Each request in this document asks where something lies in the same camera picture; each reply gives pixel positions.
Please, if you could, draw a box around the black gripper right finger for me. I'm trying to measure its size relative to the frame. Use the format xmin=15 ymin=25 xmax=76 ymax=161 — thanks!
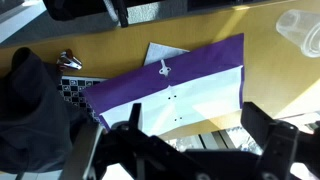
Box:
xmin=241 ymin=102 xmax=277 ymax=153

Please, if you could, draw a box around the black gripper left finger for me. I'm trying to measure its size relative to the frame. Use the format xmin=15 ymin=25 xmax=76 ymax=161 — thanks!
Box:
xmin=129 ymin=103 xmax=142 ymax=130

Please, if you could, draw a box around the checkered calibration board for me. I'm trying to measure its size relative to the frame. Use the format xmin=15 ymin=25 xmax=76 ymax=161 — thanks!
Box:
xmin=57 ymin=76 xmax=103 ymax=125

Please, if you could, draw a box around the white paper sheet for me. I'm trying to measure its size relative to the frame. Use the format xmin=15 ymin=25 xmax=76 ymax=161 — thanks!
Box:
xmin=144 ymin=42 xmax=187 ymax=65

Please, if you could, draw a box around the metal staple remover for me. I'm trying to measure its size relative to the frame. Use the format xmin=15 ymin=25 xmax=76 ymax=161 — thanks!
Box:
xmin=57 ymin=49 xmax=82 ymax=70

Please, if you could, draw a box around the dark grey cloth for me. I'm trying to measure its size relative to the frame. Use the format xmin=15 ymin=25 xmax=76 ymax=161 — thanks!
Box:
xmin=0 ymin=47 xmax=89 ymax=174

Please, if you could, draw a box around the clear plastic cup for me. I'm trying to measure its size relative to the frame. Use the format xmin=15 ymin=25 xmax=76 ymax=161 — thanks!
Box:
xmin=276 ymin=9 xmax=320 ymax=58

